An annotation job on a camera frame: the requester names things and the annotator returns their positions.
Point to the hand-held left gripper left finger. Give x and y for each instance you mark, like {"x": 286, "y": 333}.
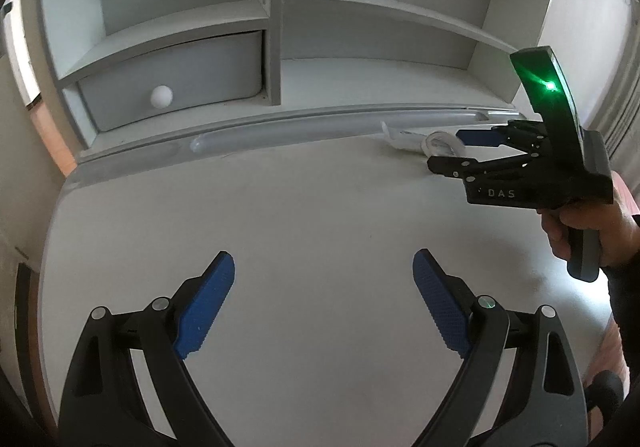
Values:
{"x": 205, "y": 307}

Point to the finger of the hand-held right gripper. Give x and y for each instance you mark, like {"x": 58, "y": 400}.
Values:
{"x": 460, "y": 166}
{"x": 480, "y": 137}

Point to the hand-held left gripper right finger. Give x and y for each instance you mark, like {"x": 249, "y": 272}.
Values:
{"x": 440, "y": 307}

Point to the white tape roll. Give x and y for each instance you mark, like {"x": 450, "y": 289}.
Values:
{"x": 442, "y": 143}

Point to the person's right forearm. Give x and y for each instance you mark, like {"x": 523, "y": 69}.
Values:
{"x": 627, "y": 307}

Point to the person's right hand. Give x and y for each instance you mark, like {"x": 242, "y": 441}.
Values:
{"x": 620, "y": 237}

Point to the white squeeze tube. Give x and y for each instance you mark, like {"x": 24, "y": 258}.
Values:
{"x": 402, "y": 139}

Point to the grey curtain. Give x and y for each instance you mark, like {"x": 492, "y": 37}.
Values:
{"x": 625, "y": 117}

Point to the long translucent tube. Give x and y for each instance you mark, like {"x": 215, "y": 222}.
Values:
{"x": 325, "y": 124}

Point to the white shelf unit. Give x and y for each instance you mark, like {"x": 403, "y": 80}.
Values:
{"x": 380, "y": 37}

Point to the grey drawer with white knob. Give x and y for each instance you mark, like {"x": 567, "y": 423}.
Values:
{"x": 200, "y": 72}

